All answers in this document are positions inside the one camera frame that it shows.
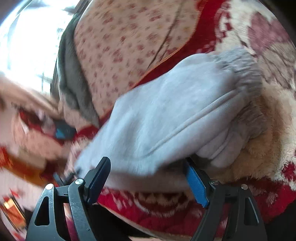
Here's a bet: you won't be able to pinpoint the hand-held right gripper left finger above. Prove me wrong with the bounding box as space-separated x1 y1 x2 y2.
25 157 111 241

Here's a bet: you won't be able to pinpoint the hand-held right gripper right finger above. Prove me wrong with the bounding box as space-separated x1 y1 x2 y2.
184 158 269 241

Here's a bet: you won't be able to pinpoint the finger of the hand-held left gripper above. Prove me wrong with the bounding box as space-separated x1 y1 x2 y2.
54 118 77 142

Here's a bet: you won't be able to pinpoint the grey fleece pants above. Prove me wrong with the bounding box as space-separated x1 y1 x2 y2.
74 47 266 193

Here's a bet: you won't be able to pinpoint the grey fleece jacket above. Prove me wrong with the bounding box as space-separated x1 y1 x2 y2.
51 19 102 129

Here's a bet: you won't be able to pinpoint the beige curtain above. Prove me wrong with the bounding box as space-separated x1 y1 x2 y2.
0 75 62 117

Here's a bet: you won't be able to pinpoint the pink floral quilt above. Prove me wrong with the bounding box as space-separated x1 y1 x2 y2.
74 0 206 117

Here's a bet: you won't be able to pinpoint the red floral plush blanket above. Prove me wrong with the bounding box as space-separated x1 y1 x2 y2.
0 0 293 240

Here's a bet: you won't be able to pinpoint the window with dark frame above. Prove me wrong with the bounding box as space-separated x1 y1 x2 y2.
0 0 80 93

